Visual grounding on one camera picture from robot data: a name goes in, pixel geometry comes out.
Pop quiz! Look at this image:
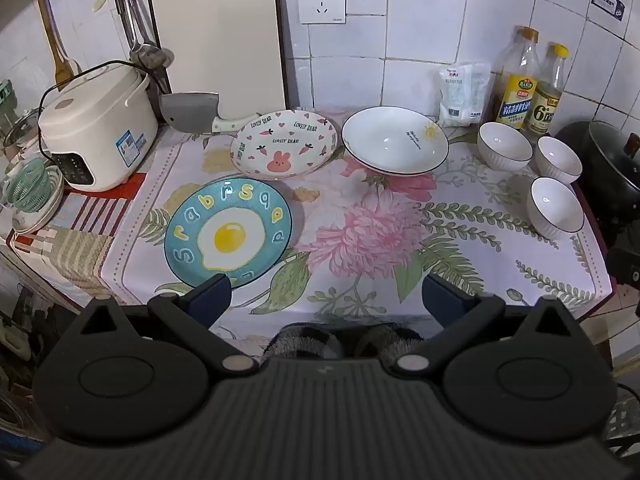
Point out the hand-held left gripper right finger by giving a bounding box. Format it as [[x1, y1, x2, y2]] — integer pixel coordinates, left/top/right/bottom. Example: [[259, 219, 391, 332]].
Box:
[[386, 274, 563, 377]]

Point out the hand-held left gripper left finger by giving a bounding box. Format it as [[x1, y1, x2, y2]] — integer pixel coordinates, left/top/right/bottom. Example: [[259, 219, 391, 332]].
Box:
[[80, 274, 261, 377]]

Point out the blue fried egg plate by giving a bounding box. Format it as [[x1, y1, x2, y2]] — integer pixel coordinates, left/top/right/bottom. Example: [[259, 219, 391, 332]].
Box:
[[164, 178, 293, 289]]

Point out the white ribbed bowl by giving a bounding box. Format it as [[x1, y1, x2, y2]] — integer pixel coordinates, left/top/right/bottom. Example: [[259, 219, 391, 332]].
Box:
[[476, 122, 534, 171], [525, 176, 585, 240], [535, 136, 584, 185]]

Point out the white plate dark rim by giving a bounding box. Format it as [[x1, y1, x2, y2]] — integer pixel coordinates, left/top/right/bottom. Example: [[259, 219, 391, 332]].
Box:
[[352, 152, 449, 177]]

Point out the white plate sun print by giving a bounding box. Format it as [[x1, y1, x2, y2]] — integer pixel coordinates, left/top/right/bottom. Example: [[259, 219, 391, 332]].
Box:
[[341, 106, 450, 173]]

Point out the pink bunny print plate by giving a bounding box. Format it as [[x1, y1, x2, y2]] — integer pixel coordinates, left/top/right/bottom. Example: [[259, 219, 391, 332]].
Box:
[[230, 109, 339, 181]]

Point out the black cooking pot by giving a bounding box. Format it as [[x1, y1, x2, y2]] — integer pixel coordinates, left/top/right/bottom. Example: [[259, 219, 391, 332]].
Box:
[[555, 119, 640, 242]]

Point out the floral tablecloth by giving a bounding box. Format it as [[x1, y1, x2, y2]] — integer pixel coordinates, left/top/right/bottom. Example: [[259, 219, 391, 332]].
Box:
[[112, 107, 617, 332]]

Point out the dark lid brown knob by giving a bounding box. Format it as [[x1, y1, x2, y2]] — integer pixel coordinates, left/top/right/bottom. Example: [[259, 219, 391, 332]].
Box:
[[587, 120, 640, 196]]

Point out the striped cloth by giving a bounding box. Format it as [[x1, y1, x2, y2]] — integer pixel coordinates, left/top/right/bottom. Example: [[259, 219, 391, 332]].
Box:
[[10, 172, 147, 307]]

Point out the yellow cap vinegar bottle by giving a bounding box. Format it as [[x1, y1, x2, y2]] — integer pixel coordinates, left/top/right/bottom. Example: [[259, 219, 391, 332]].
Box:
[[522, 42, 570, 136]]

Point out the white dish under colander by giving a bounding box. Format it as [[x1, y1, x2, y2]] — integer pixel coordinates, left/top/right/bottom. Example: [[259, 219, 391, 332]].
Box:
[[10, 165, 65, 234]]

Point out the white salt bag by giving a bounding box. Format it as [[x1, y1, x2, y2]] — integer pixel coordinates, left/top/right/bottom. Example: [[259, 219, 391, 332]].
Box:
[[434, 62, 492, 128]]

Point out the cream rice cooker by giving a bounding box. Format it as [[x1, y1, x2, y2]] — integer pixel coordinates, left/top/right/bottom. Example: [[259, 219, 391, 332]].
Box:
[[37, 60, 160, 193]]

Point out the gold cap sauce bottle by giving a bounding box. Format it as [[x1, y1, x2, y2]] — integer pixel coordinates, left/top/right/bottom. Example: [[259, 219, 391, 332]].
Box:
[[492, 26, 541, 131]]

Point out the green plastic colander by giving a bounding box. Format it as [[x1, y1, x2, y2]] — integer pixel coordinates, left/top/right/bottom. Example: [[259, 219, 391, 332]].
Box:
[[2, 156, 54, 214]]

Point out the metal ladle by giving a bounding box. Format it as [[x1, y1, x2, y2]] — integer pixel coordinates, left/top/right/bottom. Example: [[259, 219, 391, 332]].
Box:
[[112, 0, 175, 71]]

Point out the glass pot lid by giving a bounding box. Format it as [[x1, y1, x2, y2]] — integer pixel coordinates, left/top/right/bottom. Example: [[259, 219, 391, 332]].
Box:
[[2, 109, 44, 161]]

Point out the cream cutting board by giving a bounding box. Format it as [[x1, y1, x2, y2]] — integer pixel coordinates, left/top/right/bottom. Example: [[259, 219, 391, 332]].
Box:
[[147, 0, 289, 117]]

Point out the wooden spatula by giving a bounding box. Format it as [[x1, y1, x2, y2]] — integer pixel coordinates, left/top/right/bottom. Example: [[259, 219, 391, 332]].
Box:
[[36, 0, 81, 92]]

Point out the grey cleaver cream handle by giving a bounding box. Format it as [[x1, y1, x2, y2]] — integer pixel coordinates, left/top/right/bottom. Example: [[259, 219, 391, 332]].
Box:
[[159, 91, 261, 136]]

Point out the wall sticker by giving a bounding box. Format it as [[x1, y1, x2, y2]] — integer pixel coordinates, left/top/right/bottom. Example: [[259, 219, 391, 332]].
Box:
[[590, 0, 626, 22]]

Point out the white wall socket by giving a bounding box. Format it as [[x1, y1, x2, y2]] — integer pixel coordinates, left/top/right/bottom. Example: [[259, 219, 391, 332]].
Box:
[[297, 0, 347, 25]]

